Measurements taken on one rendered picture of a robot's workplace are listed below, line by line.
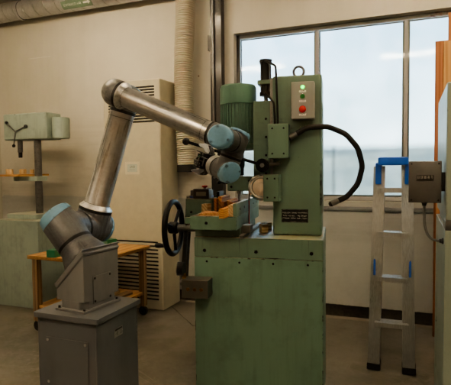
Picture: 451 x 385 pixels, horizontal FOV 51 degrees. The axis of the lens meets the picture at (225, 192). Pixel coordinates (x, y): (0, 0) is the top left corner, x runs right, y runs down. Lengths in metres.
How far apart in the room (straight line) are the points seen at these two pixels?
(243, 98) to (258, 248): 0.70
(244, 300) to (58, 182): 2.84
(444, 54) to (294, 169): 1.61
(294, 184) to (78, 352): 1.14
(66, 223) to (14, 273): 2.24
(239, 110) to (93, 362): 1.24
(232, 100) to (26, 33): 3.10
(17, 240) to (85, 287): 2.26
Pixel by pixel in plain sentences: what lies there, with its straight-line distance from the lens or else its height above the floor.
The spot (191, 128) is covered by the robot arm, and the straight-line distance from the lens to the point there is 1.80.
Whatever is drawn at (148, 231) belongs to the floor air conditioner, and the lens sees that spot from 3.73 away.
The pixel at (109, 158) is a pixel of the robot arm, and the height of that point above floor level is 1.16.
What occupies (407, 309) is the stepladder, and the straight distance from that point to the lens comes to 2.78.
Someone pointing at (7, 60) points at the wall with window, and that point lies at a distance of 5.12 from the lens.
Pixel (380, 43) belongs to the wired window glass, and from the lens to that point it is 3.65.
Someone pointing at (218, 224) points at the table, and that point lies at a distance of 2.04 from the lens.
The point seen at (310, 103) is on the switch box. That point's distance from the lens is 2.09.
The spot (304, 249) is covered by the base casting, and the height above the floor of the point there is 0.76.
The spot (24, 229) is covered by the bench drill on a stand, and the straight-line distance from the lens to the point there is 4.09.
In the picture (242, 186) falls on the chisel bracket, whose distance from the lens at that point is 2.25.
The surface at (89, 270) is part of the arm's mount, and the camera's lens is 1.93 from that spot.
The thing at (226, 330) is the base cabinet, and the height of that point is 0.38.
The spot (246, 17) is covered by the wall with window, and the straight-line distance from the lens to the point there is 3.85.
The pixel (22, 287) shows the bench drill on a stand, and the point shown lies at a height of 0.16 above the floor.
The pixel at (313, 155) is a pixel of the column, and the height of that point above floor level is 1.16.
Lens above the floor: 1.11
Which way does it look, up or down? 3 degrees down
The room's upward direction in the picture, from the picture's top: 1 degrees counter-clockwise
